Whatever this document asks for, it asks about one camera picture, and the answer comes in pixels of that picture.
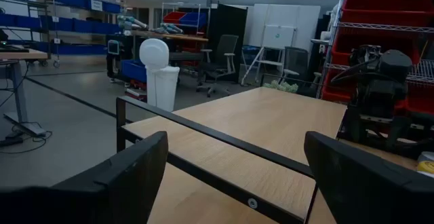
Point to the shelving with blue bins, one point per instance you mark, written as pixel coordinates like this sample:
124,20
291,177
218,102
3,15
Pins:
81,25

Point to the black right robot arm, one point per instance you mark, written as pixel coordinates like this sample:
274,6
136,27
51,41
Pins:
383,91

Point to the black mesh chair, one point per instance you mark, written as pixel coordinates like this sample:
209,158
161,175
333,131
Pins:
295,61

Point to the black cart with screen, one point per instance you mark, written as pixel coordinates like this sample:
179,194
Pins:
113,57

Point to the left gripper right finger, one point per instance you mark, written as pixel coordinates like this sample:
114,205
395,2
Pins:
373,197

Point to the wooden shelf with black frame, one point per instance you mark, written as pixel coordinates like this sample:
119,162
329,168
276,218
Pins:
237,122

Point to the wooden desk with metal leg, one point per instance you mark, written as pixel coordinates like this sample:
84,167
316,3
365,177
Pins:
20,55

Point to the blue crate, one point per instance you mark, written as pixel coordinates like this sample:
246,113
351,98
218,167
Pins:
134,69

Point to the black partition panel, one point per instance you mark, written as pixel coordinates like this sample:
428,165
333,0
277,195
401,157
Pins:
227,20

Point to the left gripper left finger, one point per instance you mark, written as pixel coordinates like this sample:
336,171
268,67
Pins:
101,200

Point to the grey office chair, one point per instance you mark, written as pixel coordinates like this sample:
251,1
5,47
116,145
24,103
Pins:
225,51

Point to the white easel board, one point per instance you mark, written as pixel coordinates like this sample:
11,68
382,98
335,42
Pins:
278,36

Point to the red bin on workbench rack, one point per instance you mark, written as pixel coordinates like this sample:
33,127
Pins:
173,17

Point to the black spice jar yellow lid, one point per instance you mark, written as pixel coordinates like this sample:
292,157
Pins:
427,168

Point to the white partition panel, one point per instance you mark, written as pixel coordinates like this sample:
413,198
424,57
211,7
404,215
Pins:
305,20

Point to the large red storage bin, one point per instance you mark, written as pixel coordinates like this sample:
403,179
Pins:
335,88
383,6
342,47

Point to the white trash bin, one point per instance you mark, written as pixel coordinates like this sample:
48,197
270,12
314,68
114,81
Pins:
162,88

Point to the blue bin on workbench rack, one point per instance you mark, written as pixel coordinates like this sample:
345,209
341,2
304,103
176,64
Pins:
195,18

